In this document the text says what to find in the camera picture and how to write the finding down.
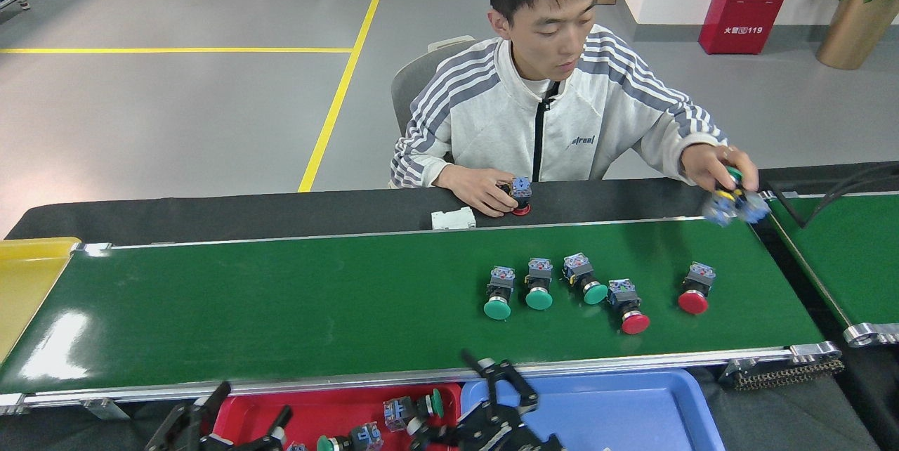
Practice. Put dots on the blue plastic tray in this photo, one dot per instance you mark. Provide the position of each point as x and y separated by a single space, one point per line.
632 416

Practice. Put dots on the grey office chair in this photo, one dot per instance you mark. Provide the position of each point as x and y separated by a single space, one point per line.
407 86

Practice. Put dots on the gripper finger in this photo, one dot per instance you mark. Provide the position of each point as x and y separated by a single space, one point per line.
186 423
513 384
435 437
275 437

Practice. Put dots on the white circuit breaker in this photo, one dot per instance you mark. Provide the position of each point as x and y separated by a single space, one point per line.
453 219

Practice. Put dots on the red fire extinguisher cabinet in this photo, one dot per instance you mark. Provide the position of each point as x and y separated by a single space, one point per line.
748 5

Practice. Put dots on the yellow plastic tray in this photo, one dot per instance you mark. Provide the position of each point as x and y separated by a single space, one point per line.
28 282

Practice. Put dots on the person's left hand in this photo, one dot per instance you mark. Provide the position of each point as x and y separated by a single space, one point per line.
713 166

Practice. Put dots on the green conveyor belt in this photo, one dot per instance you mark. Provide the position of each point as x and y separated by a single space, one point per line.
857 254
316 296

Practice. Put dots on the gold plant pot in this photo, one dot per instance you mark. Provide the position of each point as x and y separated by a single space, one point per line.
853 33

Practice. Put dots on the green push button switch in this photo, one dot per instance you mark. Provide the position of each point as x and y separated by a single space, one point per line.
400 410
595 293
539 298
365 437
497 308

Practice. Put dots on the person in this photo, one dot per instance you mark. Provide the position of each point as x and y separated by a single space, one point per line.
491 121

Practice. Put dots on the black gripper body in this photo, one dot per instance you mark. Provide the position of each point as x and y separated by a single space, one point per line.
506 437

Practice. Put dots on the person's right hand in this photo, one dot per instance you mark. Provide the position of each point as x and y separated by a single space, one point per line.
474 187

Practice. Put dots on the red plastic tray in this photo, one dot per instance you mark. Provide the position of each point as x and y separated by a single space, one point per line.
337 405

